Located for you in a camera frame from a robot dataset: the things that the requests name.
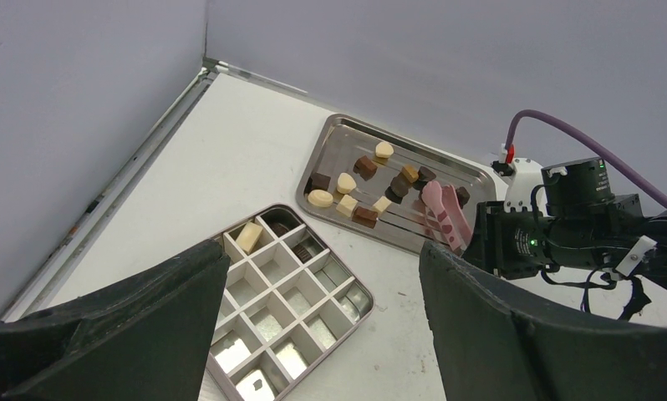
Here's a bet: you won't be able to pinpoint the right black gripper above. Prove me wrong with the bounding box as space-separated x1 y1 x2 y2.
462 201 562 280

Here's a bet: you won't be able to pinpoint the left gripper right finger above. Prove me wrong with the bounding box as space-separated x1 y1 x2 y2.
419 241 667 400

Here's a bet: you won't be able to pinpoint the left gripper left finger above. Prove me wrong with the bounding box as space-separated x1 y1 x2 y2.
0 239 231 400

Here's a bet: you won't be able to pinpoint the pink cat paw tongs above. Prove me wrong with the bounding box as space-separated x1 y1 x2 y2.
421 180 472 256

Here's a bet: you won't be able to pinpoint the white chocolate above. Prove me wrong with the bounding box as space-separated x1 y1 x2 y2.
235 221 263 255

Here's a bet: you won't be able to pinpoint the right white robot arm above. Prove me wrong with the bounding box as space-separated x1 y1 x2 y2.
462 158 667 321

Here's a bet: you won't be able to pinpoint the dark heart chocolate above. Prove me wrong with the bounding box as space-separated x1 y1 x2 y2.
417 165 436 182

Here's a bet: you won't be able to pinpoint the caramel square chocolate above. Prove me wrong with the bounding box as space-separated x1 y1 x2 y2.
400 165 419 184

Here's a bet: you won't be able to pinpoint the brown rectangular chocolate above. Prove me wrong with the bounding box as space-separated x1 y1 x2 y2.
351 206 378 229

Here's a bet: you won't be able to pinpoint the cream heart chocolate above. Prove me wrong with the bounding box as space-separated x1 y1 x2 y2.
374 141 395 160

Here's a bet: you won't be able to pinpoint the steel chocolate tray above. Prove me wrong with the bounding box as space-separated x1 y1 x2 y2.
295 114 497 253

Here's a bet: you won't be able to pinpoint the cream square chocolate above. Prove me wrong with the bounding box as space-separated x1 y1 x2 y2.
336 194 359 218

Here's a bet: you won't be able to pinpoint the cream oval chocolate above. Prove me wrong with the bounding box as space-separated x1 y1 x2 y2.
336 172 357 195

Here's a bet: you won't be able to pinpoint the cream round swirl chocolate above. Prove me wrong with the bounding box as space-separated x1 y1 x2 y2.
307 189 334 208

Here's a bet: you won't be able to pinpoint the dark brown square chocolate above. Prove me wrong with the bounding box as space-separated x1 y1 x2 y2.
304 173 331 193

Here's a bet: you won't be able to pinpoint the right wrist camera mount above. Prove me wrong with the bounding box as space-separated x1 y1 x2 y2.
491 144 543 213

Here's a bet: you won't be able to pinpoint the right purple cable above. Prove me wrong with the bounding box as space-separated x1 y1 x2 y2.
503 109 667 222

